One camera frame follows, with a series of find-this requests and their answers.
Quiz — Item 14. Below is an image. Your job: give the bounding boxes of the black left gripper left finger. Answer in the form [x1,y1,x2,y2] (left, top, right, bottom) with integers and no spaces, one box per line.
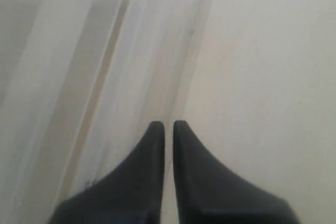
[49,121,165,223]

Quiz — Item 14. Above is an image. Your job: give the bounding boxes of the white translucent drawer cabinet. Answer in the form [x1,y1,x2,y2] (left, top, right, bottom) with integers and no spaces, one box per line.
[1,0,207,223]

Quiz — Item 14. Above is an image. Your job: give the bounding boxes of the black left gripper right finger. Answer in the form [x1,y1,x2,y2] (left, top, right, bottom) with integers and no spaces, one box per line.
[173,121,299,223]

